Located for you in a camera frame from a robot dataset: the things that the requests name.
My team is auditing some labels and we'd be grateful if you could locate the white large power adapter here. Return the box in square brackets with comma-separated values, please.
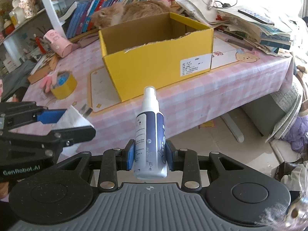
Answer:
[52, 104, 93, 161]

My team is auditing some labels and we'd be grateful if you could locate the yellow tape roll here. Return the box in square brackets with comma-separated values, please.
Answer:
[50, 71, 77, 100]

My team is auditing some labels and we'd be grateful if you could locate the white spray bottle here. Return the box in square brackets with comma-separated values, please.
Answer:
[134, 86, 168, 180]

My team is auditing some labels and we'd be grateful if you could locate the pink plush glove toy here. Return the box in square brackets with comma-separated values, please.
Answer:
[40, 72, 58, 93]

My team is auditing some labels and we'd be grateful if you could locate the blue crumpled ball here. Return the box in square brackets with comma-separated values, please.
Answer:
[56, 75, 68, 86]

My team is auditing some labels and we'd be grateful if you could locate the grey folded cloth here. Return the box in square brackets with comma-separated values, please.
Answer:
[1, 60, 36, 102]

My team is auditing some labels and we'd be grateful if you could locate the pink checkered tablecloth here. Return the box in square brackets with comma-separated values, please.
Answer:
[23, 41, 292, 155]

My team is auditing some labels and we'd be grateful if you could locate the wooden chess board box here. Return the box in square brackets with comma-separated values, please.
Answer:
[28, 52, 59, 84]

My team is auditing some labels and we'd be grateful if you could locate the pink cylindrical case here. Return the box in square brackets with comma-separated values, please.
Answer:
[44, 29, 73, 58]

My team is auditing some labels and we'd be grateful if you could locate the mauve folded cloth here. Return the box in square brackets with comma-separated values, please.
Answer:
[77, 35, 99, 48]

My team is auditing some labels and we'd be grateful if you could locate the white bookshelf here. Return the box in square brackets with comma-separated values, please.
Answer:
[0, 0, 193, 66]

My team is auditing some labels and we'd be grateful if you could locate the yellow cardboard box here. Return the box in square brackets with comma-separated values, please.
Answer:
[99, 13, 213, 102]

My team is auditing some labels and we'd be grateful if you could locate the orange fluffy cat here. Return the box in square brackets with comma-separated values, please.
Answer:
[91, 0, 171, 29]

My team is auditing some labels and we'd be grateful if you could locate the pile of papers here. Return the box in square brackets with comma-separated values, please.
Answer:
[175, 0, 295, 57]

